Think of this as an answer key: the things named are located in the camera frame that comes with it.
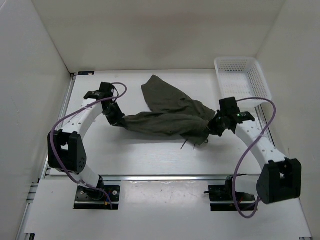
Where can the olive green shorts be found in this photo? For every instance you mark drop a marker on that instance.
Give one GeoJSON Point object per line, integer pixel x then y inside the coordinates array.
{"type": "Point", "coordinates": [171, 113]}

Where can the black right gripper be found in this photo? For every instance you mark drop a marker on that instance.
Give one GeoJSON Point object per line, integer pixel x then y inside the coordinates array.
{"type": "Point", "coordinates": [212, 128]}

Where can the aluminium right side rail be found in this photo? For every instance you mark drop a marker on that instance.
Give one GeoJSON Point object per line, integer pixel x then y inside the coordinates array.
{"type": "Point", "coordinates": [263, 122]}

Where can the dark corner label sticker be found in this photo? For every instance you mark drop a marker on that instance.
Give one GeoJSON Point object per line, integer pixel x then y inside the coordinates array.
{"type": "Point", "coordinates": [86, 73]}

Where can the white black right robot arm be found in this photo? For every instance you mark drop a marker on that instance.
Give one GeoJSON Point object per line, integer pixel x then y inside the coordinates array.
{"type": "Point", "coordinates": [280, 178]}

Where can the white perforated plastic basket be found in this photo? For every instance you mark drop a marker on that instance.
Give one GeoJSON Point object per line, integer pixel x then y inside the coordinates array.
{"type": "Point", "coordinates": [242, 78]}

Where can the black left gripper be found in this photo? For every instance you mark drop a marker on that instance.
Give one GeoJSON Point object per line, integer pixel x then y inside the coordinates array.
{"type": "Point", "coordinates": [115, 121]}

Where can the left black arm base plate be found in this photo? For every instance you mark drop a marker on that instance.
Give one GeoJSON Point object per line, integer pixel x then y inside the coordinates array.
{"type": "Point", "coordinates": [86, 199]}

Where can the aluminium front rail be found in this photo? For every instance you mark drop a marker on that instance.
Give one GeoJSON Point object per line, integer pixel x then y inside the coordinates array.
{"type": "Point", "coordinates": [164, 178]}

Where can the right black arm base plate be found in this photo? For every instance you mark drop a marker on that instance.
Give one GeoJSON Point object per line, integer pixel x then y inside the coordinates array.
{"type": "Point", "coordinates": [221, 199]}

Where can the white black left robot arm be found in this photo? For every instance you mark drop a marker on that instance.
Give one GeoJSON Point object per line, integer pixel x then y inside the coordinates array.
{"type": "Point", "coordinates": [66, 151]}

